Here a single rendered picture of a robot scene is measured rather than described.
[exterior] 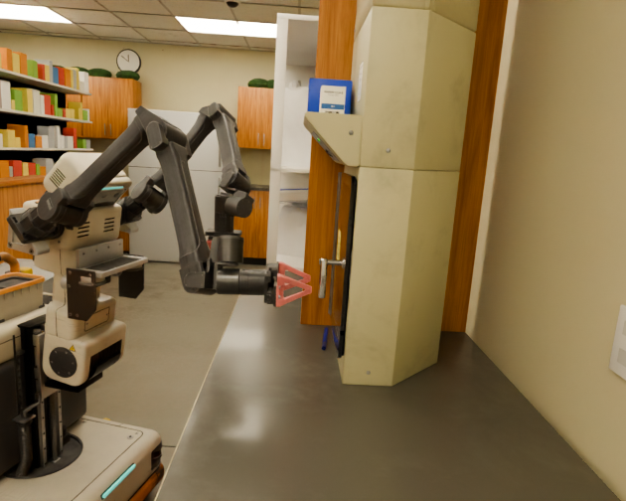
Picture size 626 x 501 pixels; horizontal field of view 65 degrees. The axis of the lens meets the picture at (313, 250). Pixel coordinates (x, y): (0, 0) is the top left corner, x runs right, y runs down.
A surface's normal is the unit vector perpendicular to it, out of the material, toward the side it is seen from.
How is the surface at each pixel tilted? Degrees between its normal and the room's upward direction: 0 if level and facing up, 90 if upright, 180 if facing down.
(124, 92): 90
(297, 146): 95
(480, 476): 0
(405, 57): 90
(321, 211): 90
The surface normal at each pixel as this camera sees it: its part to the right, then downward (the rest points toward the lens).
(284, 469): 0.06, -0.98
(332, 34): 0.03, 0.20
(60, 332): -0.24, 0.18
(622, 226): -1.00, -0.06
